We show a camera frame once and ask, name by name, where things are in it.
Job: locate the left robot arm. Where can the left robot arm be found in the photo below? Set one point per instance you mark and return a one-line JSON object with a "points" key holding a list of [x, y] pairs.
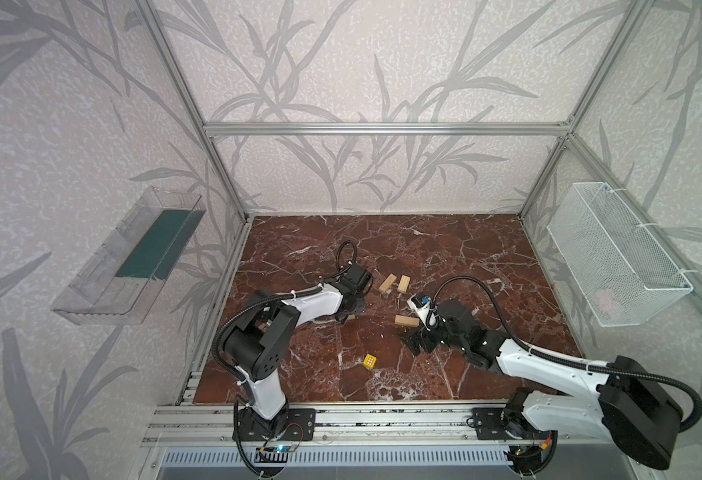
{"points": [[251, 344]]}

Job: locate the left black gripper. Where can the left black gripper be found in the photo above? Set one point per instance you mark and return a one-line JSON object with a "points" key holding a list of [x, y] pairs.
{"points": [[354, 299]]}

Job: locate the grooved wooden block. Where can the grooved wooden block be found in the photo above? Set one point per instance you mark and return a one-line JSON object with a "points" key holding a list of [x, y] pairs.
{"points": [[403, 284]]}

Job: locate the aluminium mounting rail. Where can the aluminium mounting rail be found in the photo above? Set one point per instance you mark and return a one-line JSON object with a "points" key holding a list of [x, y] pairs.
{"points": [[337, 423]]}

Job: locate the plain wooden block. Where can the plain wooden block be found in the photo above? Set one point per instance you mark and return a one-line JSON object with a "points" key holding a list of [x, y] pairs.
{"points": [[387, 285], [406, 321]]}

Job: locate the yellow window block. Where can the yellow window block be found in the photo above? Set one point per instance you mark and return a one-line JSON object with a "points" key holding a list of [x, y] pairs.
{"points": [[369, 361]]}

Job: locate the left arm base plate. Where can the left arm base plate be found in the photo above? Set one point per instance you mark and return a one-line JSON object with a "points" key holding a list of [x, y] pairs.
{"points": [[290, 424]]}

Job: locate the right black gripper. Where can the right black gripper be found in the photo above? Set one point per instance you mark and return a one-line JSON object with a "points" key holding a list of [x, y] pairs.
{"points": [[429, 335]]}

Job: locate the white wire mesh basket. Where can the white wire mesh basket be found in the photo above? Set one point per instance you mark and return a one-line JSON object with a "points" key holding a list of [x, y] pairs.
{"points": [[624, 273]]}

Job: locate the clear plastic wall bin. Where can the clear plastic wall bin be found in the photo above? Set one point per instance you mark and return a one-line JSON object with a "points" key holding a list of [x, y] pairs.
{"points": [[121, 281]]}

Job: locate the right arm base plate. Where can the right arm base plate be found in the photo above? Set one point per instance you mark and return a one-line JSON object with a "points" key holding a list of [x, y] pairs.
{"points": [[495, 425]]}

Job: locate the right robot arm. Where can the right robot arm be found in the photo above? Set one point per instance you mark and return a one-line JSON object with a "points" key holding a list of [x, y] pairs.
{"points": [[609, 401]]}

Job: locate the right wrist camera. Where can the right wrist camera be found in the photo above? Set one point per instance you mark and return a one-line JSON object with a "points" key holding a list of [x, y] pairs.
{"points": [[424, 308]]}

